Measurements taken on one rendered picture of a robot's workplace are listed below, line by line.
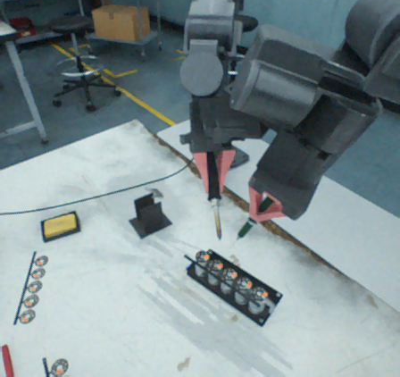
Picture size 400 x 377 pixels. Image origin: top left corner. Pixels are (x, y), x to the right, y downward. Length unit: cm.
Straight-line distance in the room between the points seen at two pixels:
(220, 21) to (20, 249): 56
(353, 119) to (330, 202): 51
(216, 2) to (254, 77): 31
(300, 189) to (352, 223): 42
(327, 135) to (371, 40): 8
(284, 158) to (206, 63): 18
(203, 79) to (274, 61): 18
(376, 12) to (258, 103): 10
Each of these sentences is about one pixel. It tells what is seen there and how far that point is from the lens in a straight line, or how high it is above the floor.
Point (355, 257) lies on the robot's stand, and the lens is 71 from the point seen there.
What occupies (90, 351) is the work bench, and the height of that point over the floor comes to 75.
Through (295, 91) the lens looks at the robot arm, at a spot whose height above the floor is 115.
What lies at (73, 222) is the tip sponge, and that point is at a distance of 72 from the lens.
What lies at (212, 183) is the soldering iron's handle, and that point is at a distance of 54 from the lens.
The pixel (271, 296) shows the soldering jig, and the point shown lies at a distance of 59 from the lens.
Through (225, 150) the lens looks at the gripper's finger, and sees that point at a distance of 51.
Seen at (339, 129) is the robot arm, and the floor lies 112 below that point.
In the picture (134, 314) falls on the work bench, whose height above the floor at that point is 75.
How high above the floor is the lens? 126
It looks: 41 degrees down
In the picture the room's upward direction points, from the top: straight up
